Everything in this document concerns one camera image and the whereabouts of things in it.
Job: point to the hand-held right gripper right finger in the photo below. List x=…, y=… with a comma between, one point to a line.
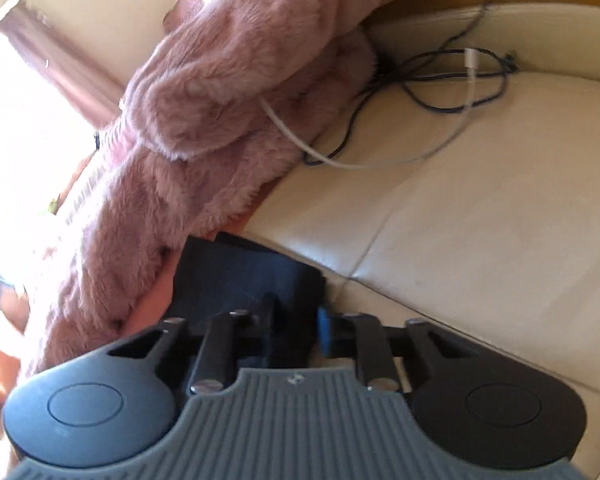
x=325, y=332

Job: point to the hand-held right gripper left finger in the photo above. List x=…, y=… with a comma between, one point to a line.
x=269, y=312

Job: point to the dark navy pants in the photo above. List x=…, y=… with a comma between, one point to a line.
x=240, y=270

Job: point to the salmon pink bed sheet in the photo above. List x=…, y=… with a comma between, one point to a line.
x=152, y=290

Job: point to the pink fluffy blanket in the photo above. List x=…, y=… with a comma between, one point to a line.
x=190, y=125

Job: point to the mauve curtain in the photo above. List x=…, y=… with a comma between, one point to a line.
x=65, y=60

